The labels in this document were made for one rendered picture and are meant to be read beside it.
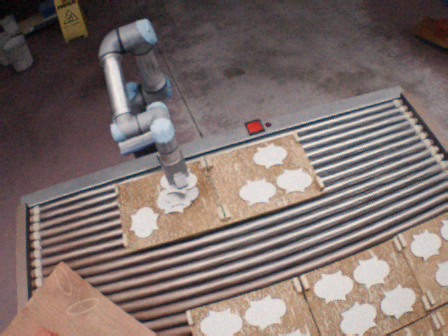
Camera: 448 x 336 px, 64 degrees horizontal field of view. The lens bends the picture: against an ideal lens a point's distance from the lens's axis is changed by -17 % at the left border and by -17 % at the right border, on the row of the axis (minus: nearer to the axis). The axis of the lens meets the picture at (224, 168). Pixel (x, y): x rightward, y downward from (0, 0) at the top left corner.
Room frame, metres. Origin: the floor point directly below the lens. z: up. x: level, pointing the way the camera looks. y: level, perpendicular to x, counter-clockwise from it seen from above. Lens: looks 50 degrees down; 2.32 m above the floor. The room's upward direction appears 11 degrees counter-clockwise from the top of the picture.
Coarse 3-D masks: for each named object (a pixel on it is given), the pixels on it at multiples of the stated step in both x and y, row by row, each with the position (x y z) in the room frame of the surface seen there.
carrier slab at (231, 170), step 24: (264, 144) 1.24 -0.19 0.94; (288, 144) 1.22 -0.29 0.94; (216, 168) 1.16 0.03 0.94; (240, 168) 1.14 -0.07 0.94; (264, 168) 1.11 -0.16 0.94; (288, 168) 1.09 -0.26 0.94; (312, 168) 1.06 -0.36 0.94; (216, 192) 1.05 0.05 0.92; (312, 192) 0.95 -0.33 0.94; (240, 216) 0.90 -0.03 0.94
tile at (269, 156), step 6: (258, 150) 1.21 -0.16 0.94; (264, 150) 1.20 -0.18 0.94; (270, 150) 1.20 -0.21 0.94; (276, 150) 1.19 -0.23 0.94; (282, 150) 1.18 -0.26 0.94; (258, 156) 1.18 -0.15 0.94; (264, 156) 1.17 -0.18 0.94; (270, 156) 1.16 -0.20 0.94; (276, 156) 1.16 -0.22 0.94; (282, 156) 1.15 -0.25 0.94; (258, 162) 1.14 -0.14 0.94; (264, 162) 1.14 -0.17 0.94; (270, 162) 1.13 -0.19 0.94; (276, 162) 1.12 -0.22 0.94; (282, 162) 1.12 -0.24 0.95
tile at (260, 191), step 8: (248, 184) 1.04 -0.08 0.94; (256, 184) 1.03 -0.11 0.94; (264, 184) 1.03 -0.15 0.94; (240, 192) 1.01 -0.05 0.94; (248, 192) 1.00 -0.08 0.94; (256, 192) 0.99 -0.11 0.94; (264, 192) 0.99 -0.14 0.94; (272, 192) 0.98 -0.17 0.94; (248, 200) 0.97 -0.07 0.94; (256, 200) 0.96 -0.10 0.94; (264, 200) 0.95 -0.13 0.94
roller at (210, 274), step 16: (432, 192) 0.82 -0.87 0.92; (384, 208) 0.80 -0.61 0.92; (400, 208) 0.79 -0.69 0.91; (352, 224) 0.77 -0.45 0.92; (368, 224) 0.76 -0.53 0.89; (304, 240) 0.75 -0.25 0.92; (320, 240) 0.74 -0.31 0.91; (256, 256) 0.73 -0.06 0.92; (272, 256) 0.71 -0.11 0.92; (208, 272) 0.69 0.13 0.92; (224, 272) 0.69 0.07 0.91; (144, 288) 0.66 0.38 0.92; (160, 288) 0.66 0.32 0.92; (176, 288) 0.66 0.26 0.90
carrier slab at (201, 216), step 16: (144, 176) 1.19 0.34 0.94; (160, 176) 1.18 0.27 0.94; (208, 176) 1.13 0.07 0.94; (128, 192) 1.12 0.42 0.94; (144, 192) 1.11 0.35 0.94; (160, 192) 1.09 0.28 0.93; (208, 192) 1.05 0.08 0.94; (128, 208) 1.04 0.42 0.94; (192, 208) 0.98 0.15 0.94; (208, 208) 0.97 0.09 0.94; (128, 224) 0.96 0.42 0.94; (160, 224) 0.93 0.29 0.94; (176, 224) 0.92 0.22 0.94; (192, 224) 0.91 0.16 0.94; (208, 224) 0.89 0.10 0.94; (224, 224) 0.88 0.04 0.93; (144, 240) 0.87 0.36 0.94; (160, 240) 0.86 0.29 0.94; (176, 240) 0.86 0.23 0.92
